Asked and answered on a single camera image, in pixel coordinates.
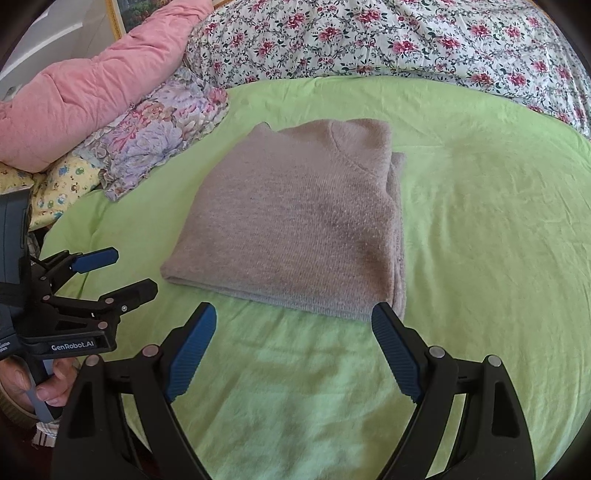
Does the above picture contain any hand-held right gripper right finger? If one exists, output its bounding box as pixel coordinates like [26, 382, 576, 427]
[372, 302, 536, 480]

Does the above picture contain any taupe knit sweater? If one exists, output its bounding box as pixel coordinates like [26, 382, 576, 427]
[160, 119, 408, 322]

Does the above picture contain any person's left forearm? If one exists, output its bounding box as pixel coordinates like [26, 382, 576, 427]
[0, 383, 40, 430]

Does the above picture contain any pink quilted blanket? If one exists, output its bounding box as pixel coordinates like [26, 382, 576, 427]
[0, 0, 215, 174]

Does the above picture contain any gold picture frame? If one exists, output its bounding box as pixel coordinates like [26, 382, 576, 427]
[105, 0, 127, 40]

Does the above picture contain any purple floral ruffled pillow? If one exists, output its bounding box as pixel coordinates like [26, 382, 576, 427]
[74, 67, 230, 202]

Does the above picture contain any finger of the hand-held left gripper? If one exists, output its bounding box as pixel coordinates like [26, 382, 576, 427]
[44, 278, 158, 325]
[32, 247, 120, 291]

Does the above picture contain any yellow cartoon print cloth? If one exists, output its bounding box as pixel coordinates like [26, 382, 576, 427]
[0, 152, 105, 232]

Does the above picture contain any person's left hand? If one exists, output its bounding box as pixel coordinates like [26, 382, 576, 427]
[0, 355, 79, 409]

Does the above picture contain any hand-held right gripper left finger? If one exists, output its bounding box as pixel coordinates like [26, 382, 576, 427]
[52, 302, 218, 480]

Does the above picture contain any white quilt with pink flowers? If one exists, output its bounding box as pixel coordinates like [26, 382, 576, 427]
[185, 0, 591, 139]

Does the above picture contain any striped cloth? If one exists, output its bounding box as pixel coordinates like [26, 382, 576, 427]
[32, 418, 61, 448]

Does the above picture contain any light green bed sheet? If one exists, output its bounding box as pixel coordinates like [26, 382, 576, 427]
[37, 74, 591, 480]

